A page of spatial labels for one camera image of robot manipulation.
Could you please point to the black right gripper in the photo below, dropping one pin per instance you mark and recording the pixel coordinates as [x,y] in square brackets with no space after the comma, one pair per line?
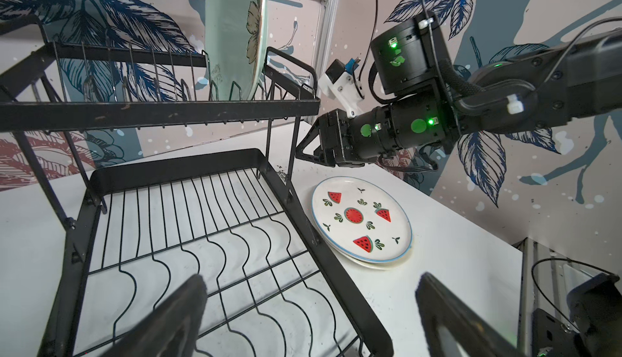
[333,138]

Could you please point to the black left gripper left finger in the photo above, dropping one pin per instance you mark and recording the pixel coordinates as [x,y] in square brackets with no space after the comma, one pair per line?
[172,328]

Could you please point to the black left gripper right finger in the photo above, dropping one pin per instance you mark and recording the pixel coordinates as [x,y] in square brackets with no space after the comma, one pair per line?
[451,328]

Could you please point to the white patterned plate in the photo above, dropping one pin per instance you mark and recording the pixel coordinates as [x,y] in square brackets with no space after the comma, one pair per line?
[361,219]

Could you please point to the pale green plate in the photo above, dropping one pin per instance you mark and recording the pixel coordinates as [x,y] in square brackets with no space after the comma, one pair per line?
[236,45]

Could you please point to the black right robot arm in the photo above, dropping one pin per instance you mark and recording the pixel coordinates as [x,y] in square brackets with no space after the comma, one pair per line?
[428,103]

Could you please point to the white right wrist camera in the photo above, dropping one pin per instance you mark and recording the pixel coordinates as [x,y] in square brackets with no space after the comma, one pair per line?
[339,83]

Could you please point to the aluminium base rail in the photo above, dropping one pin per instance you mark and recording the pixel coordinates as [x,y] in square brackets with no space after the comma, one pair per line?
[547,278]

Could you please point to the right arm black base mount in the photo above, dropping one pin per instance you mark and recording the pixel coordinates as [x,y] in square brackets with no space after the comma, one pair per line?
[591,328]

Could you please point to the black wire dish rack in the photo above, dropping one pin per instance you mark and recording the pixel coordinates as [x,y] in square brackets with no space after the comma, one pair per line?
[86,258]

